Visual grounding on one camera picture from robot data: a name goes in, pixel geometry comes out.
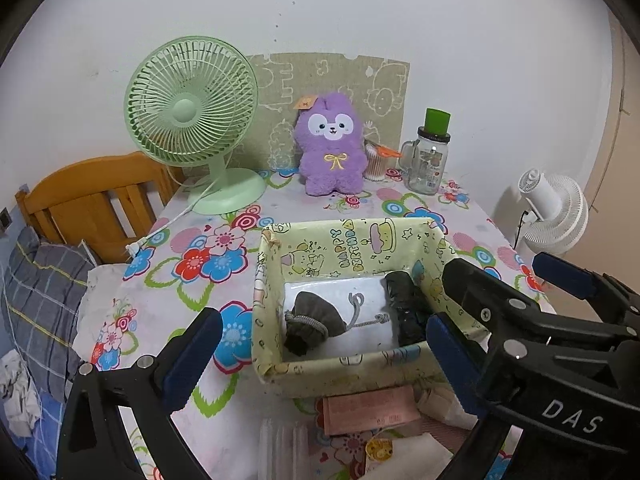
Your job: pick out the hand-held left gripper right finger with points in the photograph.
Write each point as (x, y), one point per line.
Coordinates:
(450, 360)

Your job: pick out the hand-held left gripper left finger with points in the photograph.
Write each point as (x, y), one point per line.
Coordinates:
(192, 355)

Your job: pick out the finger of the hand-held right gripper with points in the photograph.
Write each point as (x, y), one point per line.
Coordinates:
(475, 285)
(565, 272)

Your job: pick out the white plastic bag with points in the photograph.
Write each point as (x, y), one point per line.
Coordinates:
(442, 405)

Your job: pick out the black cloth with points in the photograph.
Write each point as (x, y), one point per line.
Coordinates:
(410, 305)

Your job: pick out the white cloth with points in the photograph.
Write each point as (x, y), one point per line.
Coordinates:
(425, 460)
(17, 390)

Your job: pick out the cartoon printed storage box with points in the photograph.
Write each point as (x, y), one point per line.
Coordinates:
(345, 375)

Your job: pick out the yellow cartoon packet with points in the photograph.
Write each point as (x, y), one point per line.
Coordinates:
(380, 450)

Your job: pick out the white floor fan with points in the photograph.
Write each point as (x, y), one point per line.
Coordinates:
(560, 215)

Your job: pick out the pink packet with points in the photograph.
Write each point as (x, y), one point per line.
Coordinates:
(370, 410)

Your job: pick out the floral tablecloth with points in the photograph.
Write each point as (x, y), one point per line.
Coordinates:
(225, 255)

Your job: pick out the white bedding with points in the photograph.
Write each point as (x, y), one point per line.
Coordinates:
(102, 290)

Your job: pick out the glass mug jar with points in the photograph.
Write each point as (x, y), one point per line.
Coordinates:
(425, 170)

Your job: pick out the clear plastic packet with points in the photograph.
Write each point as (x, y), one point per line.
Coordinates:
(282, 452)

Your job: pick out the beige wooden door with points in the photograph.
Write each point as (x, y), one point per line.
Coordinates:
(622, 135)

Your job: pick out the cotton swab jar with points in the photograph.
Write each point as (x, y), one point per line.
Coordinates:
(375, 167)

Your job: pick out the grey plaid pillow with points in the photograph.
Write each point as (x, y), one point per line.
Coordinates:
(40, 300)

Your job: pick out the green plastic cup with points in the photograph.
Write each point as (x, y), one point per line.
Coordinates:
(436, 120)

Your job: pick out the crumpled white cloth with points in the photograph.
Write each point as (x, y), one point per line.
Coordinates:
(17, 390)

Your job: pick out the purple plush toy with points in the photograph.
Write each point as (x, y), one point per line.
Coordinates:
(330, 170)

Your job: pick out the blue checkered bedsheet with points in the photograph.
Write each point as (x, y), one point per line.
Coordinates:
(35, 455)

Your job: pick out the green desk fan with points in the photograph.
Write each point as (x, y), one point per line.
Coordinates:
(187, 110)

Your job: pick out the green cartoon wall sheet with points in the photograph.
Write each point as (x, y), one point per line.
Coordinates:
(280, 80)

